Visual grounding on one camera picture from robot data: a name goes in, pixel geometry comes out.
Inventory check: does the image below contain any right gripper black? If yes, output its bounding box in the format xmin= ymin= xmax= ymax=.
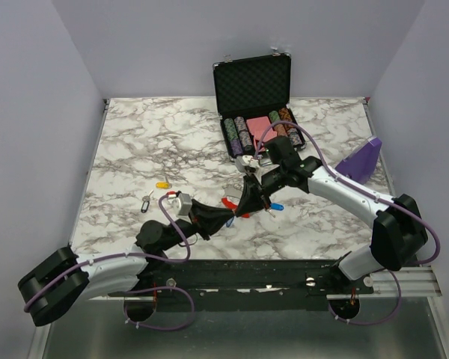
xmin=235 ymin=164 xmax=287 ymax=216

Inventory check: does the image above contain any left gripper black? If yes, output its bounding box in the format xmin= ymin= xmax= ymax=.
xmin=162 ymin=198 xmax=234 ymax=251

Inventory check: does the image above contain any red-handled metal keyring tool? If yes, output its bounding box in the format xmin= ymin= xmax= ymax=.
xmin=222 ymin=186 xmax=242 ymax=211

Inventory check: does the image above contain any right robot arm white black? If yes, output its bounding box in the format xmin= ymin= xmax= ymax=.
xmin=235 ymin=136 xmax=427 ymax=293

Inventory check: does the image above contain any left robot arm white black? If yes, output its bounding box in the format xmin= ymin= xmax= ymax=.
xmin=18 ymin=191 xmax=234 ymax=327

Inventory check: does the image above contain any yellow key tag with key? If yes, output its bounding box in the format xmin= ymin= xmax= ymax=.
xmin=155 ymin=177 xmax=172 ymax=189

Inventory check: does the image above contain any pink playing card deck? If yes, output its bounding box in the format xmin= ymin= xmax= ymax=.
xmin=246 ymin=116 xmax=278 ymax=147

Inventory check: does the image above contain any black poker chip case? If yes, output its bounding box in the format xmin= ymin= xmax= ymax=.
xmin=213 ymin=52 xmax=291 ymax=161

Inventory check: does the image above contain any purple box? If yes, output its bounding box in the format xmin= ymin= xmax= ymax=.
xmin=335 ymin=136 xmax=382 ymax=185

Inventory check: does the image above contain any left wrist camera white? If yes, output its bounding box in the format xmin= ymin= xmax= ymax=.
xmin=174 ymin=192 xmax=192 ymax=217

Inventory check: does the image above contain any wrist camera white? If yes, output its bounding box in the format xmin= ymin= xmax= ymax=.
xmin=174 ymin=192 xmax=192 ymax=217
xmin=234 ymin=155 xmax=261 ymax=174

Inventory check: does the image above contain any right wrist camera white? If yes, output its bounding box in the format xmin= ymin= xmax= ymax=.
xmin=234 ymin=155 xmax=261 ymax=174

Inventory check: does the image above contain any black mounting rail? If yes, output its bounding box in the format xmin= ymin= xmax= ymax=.
xmin=108 ymin=257 xmax=375 ymax=313

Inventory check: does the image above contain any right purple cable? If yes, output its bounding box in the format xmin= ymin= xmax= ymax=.
xmin=254 ymin=120 xmax=443 ymax=325

